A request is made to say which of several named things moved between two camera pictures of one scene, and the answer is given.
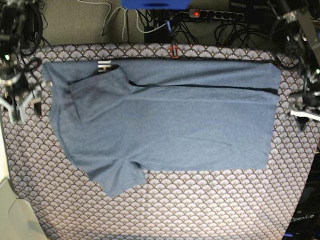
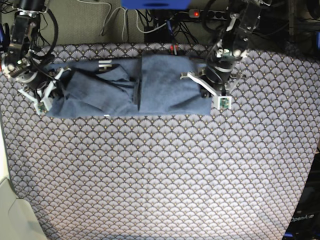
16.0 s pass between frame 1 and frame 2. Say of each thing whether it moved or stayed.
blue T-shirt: moved
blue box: stayed
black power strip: stayed
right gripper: moved
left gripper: moved
